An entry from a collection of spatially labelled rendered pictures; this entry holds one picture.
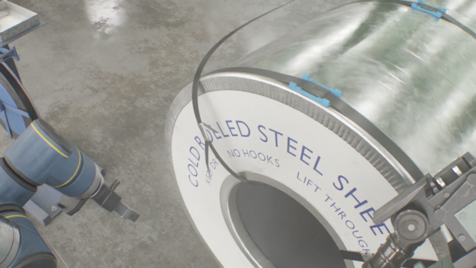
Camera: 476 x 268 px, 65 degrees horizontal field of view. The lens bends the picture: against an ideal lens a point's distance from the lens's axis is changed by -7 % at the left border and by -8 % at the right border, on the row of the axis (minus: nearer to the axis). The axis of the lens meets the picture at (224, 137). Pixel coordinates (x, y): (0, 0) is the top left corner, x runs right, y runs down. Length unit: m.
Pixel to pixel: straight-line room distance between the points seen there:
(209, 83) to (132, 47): 2.66
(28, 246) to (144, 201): 1.69
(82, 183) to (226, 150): 0.48
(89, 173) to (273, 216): 0.88
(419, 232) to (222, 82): 0.64
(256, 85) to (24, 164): 0.56
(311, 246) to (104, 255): 1.14
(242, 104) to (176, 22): 3.07
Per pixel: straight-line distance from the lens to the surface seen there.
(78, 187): 0.96
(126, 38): 3.90
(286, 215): 1.67
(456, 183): 0.68
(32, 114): 2.06
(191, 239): 2.25
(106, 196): 1.03
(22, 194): 0.90
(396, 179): 0.89
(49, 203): 2.56
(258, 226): 1.59
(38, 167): 0.87
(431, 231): 0.78
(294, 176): 1.08
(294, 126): 0.98
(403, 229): 0.73
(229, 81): 1.07
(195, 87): 1.17
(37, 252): 0.79
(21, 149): 0.88
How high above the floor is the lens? 1.92
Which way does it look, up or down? 44 degrees down
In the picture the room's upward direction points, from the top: 2 degrees clockwise
